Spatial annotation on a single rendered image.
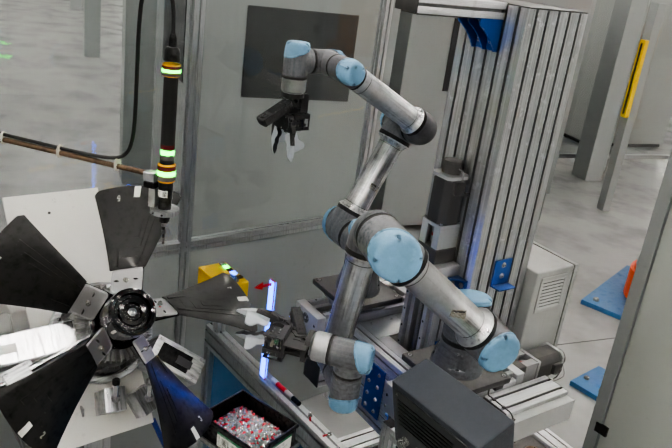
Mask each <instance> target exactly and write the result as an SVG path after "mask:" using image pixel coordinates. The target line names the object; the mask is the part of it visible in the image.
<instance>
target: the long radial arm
mask: <svg viewBox="0 0 672 448"><path fill-rule="evenodd" d="M73 322H74V320H68V321H64V322H59V323H54V324H50V325H45V326H41V327H36V328H31V329H27V330H22V331H18V332H13V333H8V334H4V335H0V372H3V371H7V370H9V369H11V368H13V367H15V366H17V365H19V364H21V363H22V362H24V361H26V360H28V359H30V361H31V362H32V363H34V362H36V361H38V360H40V359H42V358H46V357H47V356H49V355H51V354H53V353H55V352H57V351H58V350H60V349H62V348H64V347H66V346H67V347H68V346H70V345H72V344H74V343H76V342H77V340H76V336H75V335H74V333H75V331H74V329H73V327H74V324H73Z"/></svg>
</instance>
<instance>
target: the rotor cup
mask: <svg viewBox="0 0 672 448"><path fill-rule="evenodd" d="M108 301H109V304H107V305H106V306H105V304H106V303H107V302H108ZM132 307H133V308H135V309H136V310H137V314H136V315H135V316H130V315H129V313H128V310H129V309H130V308H132ZM155 318H156V306H155V303H154V301H153V299H152V298H151V297H150V295H148V294H147V293H146V292H145V291H143V290H140V289H137V288H126V289H123V290H120V291H119V292H117V293H116V294H114V295H111V294H109V296H108V298H107V299H106V301H105V302H104V304H103V306H102V307H101V309H100V310H99V312H98V313H97V315H96V317H95V318H94V319H93V321H92V320H88V327H89V331H90V333H91V336H93V334H94V333H95V332H96V331H97V330H98V329H99V328H100V327H101V326H103V327H104V328H105V330H106V332H107V334H108V336H109V339H110V341H111V343H112V349H111V350H116V351H118V350H124V349H127V348H129V347H131V346H132V344H131V342H133V341H134V340H135V339H137V338H138V337H139V336H141V335H143V334H144V333H146V332H147V331H148V330H149V329H150V328H151V327H152V325H153V324H154V321H155ZM114 330H115V331H116V333H114V334H112V333H111V332H112V331H114Z"/></svg>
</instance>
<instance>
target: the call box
mask: <svg viewBox="0 0 672 448"><path fill-rule="evenodd" d="M223 272H224V273H227V274H230V272H228V271H227V270H226V269H225V268H223V266H221V265H220V264H219V263H216V264H211V265H206V266H201V267H199V271H198V284H199V283H201V282H203V281H206V280H208V279H210V278H212V277H214V276H217V275H219V274H221V273H223ZM236 282H237V283H238V285H239V286H240V287H241V288H242V290H243V291H244V293H245V294H246V296H248V285H249V282H248V281H247V280H246V279H245V278H244V277H243V278H242V279H238V278H237V281H236Z"/></svg>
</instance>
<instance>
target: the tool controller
mask: <svg viewBox="0 0 672 448"><path fill-rule="evenodd" d="M392 387H393V405H394V423H395V438H396V440H397V446H398V447H399V448H513V444H514V427H515V423H514V421H513V420H512V419H511V418H509V417H508V416H506V415H505V414H504V413H502V412H501V411H499V410H498V409H497V408H495V407H494V406H492V405H491V404H490V403H488V402H487V401H486V400H484V399H483V398H481V397H480V396H479V395H477V394H476V393H474V392H473V391H472V390H470V389H469V388H468V387H466V386H465V385H463V384H462V383H461V382H459V381H458V380H456V379H455V378H454V377H452V376H451V375H450V374H448V373H447V372H445V371H444V370H443V369H441V368H440V367H438V366H437V365H436V364H434V363H433V362H431V361H430V360H429V359H425V360H423V361H421V362H420V363H418V364H417V365H415V366H414V367H412V368H411V369H409V370H407V371H406V372H404V373H403V374H401V375H400V376H398V377H397V378H395V379H394V380H393V381H392Z"/></svg>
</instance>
